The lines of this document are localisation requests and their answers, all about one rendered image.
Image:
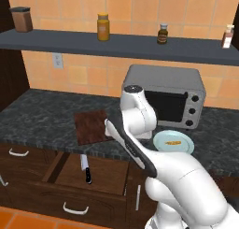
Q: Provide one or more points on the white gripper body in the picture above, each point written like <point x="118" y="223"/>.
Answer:
<point x="145" y="135"/>

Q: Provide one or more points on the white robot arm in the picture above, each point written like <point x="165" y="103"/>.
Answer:
<point x="183" y="183"/>

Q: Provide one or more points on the orange piece of meat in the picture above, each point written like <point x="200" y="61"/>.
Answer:
<point x="173" y="143"/>

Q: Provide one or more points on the light blue plate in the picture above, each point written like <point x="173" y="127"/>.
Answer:
<point x="183" y="136"/>

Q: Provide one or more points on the brown wooden cutting board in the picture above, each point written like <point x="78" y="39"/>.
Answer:
<point x="90" y="126"/>

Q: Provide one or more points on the open wooden drawer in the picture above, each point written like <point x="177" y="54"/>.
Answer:
<point x="105" y="176"/>

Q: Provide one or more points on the closed wooden drawer front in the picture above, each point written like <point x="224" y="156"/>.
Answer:
<point x="37" y="162"/>

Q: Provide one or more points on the dark wooden cupboard door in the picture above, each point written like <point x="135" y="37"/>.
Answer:
<point x="132" y="176"/>

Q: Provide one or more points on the grey toaster oven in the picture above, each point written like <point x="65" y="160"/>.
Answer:
<point x="174" y="80"/>

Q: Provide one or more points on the small dark bottle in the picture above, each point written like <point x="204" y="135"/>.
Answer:
<point x="162" y="35"/>

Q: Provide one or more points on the yellow bottle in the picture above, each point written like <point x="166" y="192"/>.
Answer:
<point x="103" y="28"/>

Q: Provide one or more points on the white and brown bottle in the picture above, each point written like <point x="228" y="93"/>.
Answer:
<point x="227" y="38"/>

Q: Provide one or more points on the brown jar with dark lid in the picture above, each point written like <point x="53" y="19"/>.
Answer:
<point x="21" y="19"/>

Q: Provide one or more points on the dark grey wall shelf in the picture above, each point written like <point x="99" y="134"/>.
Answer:
<point x="124" y="47"/>

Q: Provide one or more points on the white wall outlet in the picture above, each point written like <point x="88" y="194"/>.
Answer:
<point x="58" y="61"/>

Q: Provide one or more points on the dark wooden wall cabinet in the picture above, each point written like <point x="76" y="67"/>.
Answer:
<point x="236" y="27"/>

